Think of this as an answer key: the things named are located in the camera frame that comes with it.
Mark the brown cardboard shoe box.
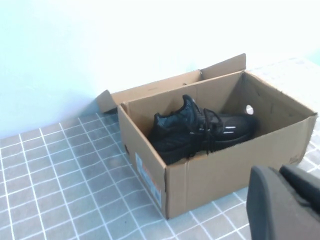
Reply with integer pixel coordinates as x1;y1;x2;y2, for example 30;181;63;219
96;52;318;221

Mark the grey white-checked tablecloth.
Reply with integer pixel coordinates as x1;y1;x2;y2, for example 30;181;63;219
0;53;320;240

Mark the black lace-up sneaker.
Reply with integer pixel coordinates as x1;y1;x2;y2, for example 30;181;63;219
147;94;260;166

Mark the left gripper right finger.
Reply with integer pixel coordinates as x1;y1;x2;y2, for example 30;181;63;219
279;163;320;240

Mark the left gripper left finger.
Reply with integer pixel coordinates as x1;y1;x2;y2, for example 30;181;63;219
245;164;317;240

